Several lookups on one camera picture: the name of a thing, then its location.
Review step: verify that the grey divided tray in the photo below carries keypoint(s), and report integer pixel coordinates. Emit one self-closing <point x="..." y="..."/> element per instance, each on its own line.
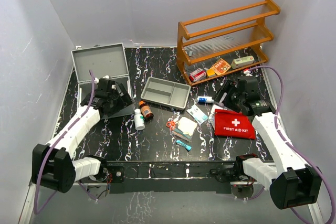
<point x="166" y="93"/>

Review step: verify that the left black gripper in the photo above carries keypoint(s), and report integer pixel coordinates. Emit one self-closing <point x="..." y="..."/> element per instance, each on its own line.
<point x="124" y="100"/>

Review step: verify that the black front base bar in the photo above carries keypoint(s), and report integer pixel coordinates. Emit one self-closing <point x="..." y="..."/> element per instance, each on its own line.
<point x="175" y="176"/>

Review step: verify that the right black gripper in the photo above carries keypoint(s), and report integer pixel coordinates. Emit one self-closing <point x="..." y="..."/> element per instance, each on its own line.
<point x="228" y="87"/>

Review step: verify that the white green medicine box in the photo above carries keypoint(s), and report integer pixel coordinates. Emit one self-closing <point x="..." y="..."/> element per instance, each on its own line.
<point x="242" y="62"/>

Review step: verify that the small yellow box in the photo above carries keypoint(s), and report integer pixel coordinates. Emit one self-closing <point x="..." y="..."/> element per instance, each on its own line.
<point x="210" y="73"/>

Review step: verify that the white blue mask packet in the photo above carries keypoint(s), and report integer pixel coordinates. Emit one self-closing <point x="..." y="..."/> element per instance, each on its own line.
<point x="197" y="114"/>

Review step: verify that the brown syrup bottle orange cap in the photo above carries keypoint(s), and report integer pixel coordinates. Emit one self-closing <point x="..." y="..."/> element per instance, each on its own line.
<point x="145" y="110"/>

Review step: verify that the wooden three-tier shelf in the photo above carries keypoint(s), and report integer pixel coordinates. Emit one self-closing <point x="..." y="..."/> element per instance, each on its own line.
<point x="204" y="40"/>

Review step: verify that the grey metal case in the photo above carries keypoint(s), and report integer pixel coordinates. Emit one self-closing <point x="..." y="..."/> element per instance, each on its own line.
<point x="102" y="61"/>

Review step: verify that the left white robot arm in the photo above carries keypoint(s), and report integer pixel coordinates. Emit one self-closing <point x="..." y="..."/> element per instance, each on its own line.
<point x="53" y="163"/>

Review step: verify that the bag of cotton pads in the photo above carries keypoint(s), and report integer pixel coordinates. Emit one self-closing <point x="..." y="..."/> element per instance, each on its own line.
<point x="185" y="129"/>

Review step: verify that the red white medicine box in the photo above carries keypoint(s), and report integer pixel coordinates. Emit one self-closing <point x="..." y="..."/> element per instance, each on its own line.
<point x="197" y="75"/>

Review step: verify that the orange handled scissors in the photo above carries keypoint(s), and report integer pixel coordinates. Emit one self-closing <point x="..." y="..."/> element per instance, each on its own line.
<point x="172" y="123"/>

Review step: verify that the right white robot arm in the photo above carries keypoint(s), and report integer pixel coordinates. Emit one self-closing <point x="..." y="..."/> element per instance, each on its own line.
<point x="291" y="181"/>

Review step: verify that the white medicine bottle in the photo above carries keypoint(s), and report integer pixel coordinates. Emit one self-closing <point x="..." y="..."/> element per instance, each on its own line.
<point x="138" y="120"/>

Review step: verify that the orange patterned medicine packet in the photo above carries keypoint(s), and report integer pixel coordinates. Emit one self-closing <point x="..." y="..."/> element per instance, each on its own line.
<point x="220" y="67"/>

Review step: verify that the red first aid pouch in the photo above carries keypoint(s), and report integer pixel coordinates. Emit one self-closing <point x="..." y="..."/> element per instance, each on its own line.
<point x="233" y="124"/>

